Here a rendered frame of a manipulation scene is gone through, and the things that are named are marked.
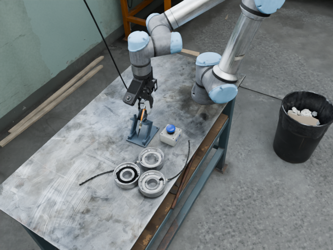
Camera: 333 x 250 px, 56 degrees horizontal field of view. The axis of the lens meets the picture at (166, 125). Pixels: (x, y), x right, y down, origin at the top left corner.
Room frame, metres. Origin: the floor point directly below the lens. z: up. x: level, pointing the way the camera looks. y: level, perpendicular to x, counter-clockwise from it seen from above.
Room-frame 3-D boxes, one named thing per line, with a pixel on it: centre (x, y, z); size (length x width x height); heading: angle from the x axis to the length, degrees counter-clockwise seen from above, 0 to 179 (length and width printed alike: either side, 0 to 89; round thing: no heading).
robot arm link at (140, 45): (0.98, 0.08, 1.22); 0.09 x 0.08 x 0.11; 103
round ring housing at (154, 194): (0.66, 0.06, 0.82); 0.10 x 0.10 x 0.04
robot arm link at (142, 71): (0.98, 0.09, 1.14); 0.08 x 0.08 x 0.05
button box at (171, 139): (0.91, -0.02, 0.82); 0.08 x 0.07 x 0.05; 147
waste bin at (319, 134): (1.44, -0.92, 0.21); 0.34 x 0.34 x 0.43
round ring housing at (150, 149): (0.78, 0.07, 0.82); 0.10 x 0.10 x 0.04
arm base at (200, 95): (1.19, -0.21, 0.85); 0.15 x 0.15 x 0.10
